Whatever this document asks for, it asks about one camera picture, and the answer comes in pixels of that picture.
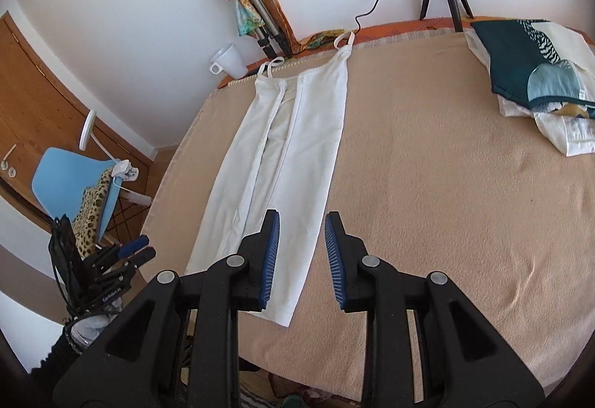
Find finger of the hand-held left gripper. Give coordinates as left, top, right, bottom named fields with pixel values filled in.
left=100, top=249, right=156, bottom=285
left=95, top=235, right=149, bottom=267

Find wooden door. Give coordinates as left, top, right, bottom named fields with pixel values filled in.
left=0, top=11, right=154, bottom=232

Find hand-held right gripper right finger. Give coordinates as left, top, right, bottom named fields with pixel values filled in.
left=324, top=211, right=549, bottom=408

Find white strappy top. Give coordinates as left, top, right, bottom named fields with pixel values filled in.
left=185, top=31, right=356, bottom=327

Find white cup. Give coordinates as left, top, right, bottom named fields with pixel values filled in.
left=209, top=43, right=247, bottom=79

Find white crumpled clothes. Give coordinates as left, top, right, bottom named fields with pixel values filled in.
left=465, top=20, right=595, bottom=157

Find orange bed sheet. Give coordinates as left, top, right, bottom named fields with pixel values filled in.
left=297, top=15, right=512, bottom=47

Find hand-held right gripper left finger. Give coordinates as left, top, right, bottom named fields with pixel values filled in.
left=53, top=209, right=281, bottom=408

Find beige blanket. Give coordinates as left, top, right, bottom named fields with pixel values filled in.
left=139, top=25, right=595, bottom=404

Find white door handle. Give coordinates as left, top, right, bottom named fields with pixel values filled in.
left=0, top=144, right=17, bottom=177

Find light blue chair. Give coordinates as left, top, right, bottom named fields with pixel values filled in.
left=36, top=147, right=154, bottom=242

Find teal printed cloth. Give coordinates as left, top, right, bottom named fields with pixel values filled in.
left=470, top=19, right=595, bottom=120

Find leopard print cloth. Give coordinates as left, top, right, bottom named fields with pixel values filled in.
left=70, top=169, right=115, bottom=258

